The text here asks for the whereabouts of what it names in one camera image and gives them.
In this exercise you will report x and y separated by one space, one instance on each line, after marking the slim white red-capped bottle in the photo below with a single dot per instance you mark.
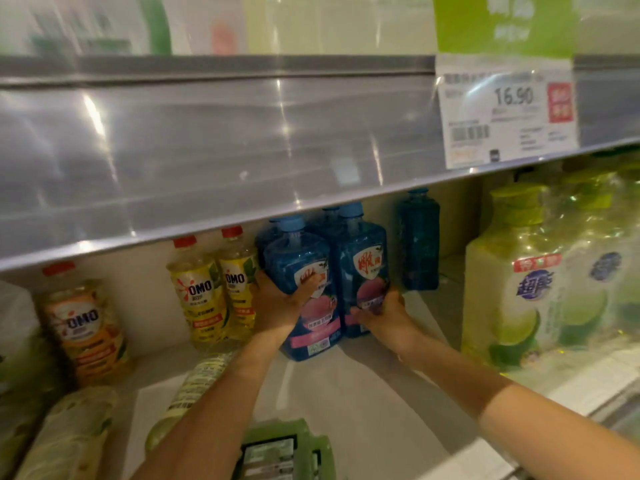
70 435
15 435
190 395

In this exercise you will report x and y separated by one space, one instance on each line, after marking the blue pump cleaner bottle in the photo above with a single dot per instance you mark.
320 325

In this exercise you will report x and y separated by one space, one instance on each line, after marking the person's right hand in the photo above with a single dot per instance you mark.
395 325

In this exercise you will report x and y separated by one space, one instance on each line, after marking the person's left hand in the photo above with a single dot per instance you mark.
280 310

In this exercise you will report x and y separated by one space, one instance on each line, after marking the person's right forearm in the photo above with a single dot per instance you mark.
520 415

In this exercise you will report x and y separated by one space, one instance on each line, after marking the white price tag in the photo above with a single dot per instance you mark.
505 110

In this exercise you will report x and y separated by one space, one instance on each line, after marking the white green-print cleaner pouch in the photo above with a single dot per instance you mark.
15 335

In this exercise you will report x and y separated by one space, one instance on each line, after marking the green cleaner box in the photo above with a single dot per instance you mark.
285 455

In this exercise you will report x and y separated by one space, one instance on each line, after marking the dark blue-pump cleaner bottle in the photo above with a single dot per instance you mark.
418 240
268 240
365 265
322 223

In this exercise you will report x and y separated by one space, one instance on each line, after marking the person's left forearm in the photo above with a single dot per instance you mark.
210 415

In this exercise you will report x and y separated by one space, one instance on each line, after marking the lime green dish soap bottle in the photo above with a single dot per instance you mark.
600 265
510 285

